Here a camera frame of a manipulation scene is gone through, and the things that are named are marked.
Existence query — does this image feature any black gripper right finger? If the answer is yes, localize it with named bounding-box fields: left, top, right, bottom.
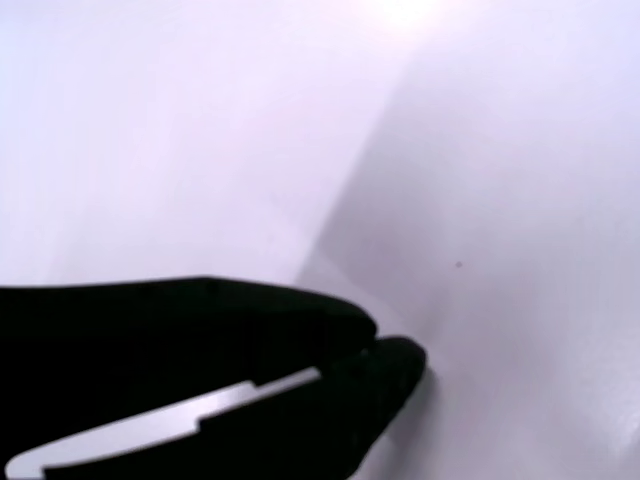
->
left=43, top=335, right=428, bottom=480

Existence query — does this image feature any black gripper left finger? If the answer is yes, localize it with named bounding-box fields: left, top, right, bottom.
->
left=0, top=275, right=378, bottom=480

